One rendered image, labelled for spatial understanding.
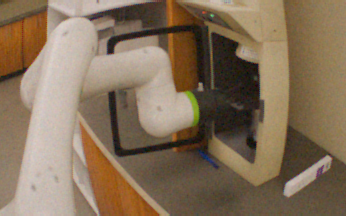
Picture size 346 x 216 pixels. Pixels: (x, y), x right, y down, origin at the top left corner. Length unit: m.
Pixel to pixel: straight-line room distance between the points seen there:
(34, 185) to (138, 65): 0.66
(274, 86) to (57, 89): 0.73
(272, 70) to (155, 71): 0.32
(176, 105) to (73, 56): 0.53
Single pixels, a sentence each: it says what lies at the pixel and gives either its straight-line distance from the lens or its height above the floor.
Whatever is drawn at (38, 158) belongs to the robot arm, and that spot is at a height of 1.42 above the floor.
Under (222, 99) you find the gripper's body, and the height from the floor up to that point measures 1.22.
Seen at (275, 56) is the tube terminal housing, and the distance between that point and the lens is 1.25.
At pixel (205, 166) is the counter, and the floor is 0.94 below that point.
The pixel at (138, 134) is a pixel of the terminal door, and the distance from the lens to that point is 1.49.
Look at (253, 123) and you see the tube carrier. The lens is 1.44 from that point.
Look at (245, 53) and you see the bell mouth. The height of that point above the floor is 1.34.
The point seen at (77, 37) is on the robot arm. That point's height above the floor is 1.54.
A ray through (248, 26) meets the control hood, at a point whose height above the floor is 1.46.
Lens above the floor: 1.72
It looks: 23 degrees down
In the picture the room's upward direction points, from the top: 2 degrees counter-clockwise
